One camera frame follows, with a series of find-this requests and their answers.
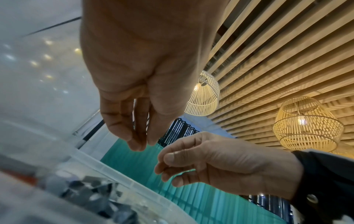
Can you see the person's left hand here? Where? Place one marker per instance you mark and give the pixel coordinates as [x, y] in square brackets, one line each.
[146, 48]

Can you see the person's right hand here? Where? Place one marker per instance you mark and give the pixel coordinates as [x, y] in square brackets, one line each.
[232, 162]

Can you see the transparent storage box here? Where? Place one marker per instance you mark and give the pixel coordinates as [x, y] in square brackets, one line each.
[66, 188]

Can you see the green curtain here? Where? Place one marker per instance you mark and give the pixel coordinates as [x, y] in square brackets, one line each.
[210, 201]

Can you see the wicker pendant lamp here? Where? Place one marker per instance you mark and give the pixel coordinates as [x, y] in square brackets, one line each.
[307, 127]
[203, 96]

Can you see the black marker wristband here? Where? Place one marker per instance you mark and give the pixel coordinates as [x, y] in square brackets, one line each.
[326, 188]

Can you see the black window post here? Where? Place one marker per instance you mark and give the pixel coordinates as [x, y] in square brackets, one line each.
[93, 130]

